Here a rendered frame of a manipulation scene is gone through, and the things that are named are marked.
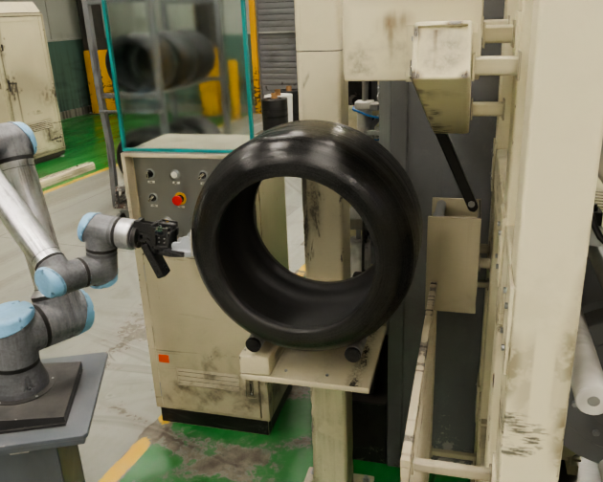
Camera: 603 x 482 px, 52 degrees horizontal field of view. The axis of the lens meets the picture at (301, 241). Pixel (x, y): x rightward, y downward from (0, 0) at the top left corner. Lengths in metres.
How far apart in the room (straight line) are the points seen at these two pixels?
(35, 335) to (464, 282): 1.33
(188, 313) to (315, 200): 0.97
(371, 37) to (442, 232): 0.79
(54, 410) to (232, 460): 0.93
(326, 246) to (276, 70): 9.76
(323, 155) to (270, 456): 1.63
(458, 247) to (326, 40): 0.70
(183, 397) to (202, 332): 0.36
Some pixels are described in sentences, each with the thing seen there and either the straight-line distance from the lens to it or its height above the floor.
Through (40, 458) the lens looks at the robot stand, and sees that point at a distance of 2.30.
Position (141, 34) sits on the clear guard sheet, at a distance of 2.48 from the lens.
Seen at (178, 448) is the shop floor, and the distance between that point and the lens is 2.91.
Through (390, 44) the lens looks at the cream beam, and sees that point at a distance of 1.19.
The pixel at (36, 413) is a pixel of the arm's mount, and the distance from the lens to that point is 2.14.
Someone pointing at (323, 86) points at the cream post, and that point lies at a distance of 1.85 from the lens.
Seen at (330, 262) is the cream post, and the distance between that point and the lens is 1.99.
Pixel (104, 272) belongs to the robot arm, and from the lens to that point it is 1.92.
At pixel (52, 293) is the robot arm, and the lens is 1.86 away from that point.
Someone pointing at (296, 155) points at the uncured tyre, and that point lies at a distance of 1.48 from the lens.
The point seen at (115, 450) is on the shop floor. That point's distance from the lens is 2.97.
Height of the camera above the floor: 1.77
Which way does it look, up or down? 20 degrees down
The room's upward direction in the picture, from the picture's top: 2 degrees counter-clockwise
